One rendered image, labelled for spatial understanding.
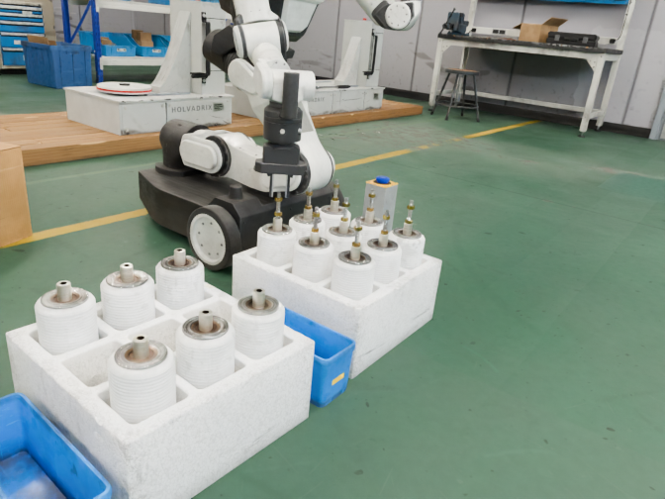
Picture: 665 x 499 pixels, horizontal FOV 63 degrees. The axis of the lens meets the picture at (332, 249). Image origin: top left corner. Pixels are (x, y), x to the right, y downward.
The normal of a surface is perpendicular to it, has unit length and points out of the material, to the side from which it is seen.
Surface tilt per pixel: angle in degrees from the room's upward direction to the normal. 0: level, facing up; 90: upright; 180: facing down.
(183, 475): 90
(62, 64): 92
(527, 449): 0
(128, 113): 90
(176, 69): 90
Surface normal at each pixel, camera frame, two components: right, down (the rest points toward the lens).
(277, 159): 0.08, 0.39
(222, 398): 0.76, 0.30
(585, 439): 0.08, -0.92
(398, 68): -0.61, 0.25
